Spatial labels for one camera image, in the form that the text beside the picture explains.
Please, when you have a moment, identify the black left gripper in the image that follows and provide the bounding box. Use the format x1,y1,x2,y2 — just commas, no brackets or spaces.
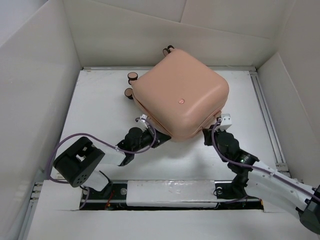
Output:
132,124,170,153

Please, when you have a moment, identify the black base rail with white cover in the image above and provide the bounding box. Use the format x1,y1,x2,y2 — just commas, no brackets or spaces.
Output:
79,180,264,211

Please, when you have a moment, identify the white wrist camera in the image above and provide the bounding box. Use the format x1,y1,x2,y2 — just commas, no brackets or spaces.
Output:
217,114,232,131
135,114,149,131

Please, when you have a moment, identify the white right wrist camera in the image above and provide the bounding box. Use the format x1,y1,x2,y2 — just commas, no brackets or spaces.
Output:
217,114,232,131

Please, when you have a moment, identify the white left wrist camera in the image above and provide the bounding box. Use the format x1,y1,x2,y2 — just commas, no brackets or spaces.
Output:
135,114,149,131

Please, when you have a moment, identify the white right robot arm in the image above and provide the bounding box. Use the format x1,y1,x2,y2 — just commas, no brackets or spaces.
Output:
202,125,320,235

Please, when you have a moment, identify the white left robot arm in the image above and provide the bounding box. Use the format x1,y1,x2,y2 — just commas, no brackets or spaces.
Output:
52,125,171,199

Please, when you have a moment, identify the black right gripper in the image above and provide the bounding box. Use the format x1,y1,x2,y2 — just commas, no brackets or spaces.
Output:
201,124,228,163

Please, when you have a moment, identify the pink hard-shell suitcase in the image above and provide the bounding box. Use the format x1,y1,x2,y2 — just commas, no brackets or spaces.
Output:
125,45,230,142

